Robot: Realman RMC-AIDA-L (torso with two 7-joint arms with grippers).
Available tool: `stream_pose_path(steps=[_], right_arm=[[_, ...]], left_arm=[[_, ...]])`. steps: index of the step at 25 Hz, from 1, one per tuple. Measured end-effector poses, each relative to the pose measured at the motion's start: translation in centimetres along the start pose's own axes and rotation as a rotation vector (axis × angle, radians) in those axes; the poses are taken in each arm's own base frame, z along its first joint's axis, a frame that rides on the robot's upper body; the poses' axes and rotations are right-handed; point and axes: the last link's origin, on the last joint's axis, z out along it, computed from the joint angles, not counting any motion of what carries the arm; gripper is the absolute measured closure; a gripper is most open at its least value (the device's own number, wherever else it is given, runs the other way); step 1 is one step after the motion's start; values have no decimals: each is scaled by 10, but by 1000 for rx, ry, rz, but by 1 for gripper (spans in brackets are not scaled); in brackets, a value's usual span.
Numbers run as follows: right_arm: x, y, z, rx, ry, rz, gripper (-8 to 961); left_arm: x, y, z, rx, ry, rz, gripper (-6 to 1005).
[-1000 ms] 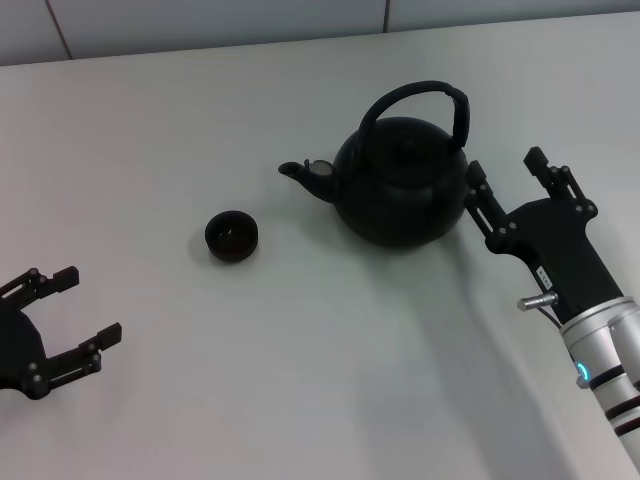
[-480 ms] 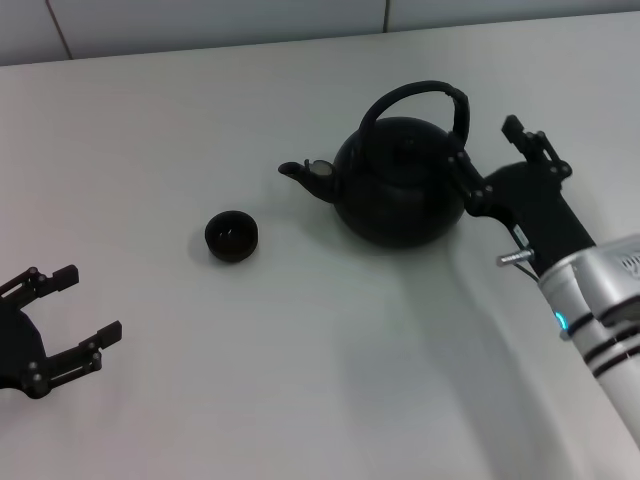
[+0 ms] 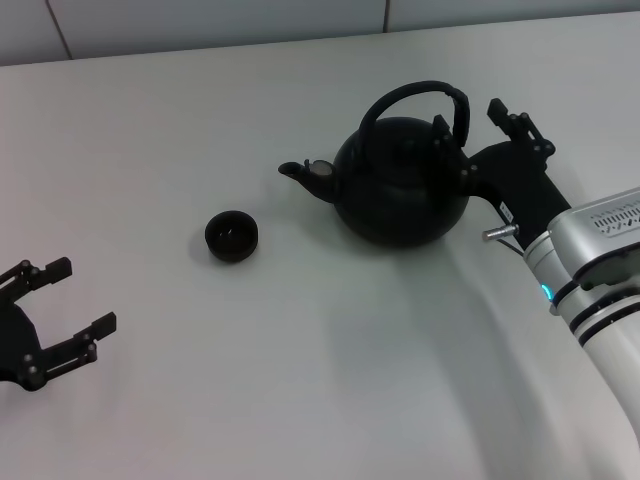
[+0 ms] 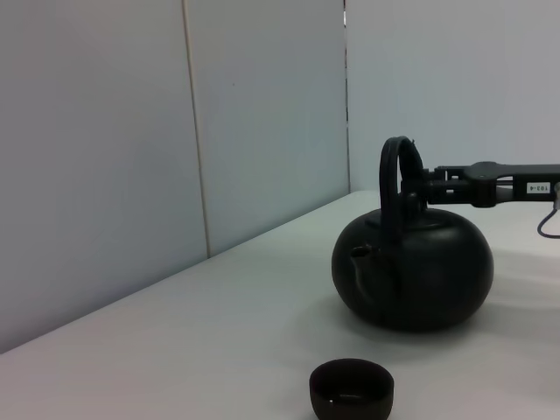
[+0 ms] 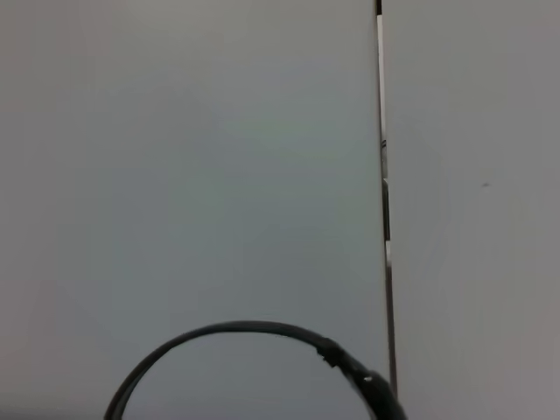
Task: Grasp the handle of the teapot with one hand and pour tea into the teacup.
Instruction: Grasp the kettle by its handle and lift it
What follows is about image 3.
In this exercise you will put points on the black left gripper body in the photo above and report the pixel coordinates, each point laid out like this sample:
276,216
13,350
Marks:
15,340

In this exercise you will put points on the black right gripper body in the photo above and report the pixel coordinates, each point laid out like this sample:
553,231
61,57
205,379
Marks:
520,185

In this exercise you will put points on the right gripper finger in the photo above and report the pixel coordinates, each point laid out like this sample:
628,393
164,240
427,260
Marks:
520,127
450,147

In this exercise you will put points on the dark brown teacup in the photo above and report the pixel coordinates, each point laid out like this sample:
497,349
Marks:
232,250

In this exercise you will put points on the black cast iron teapot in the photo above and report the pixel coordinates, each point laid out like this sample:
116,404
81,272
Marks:
390,200

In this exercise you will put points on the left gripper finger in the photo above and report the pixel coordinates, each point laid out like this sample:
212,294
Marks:
75,350
45,275

